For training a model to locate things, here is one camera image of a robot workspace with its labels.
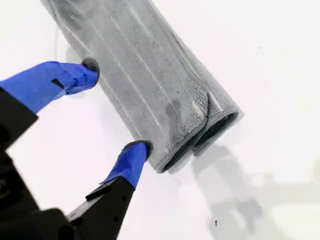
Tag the grey square microfibre towel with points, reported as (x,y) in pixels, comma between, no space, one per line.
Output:
(140,75)

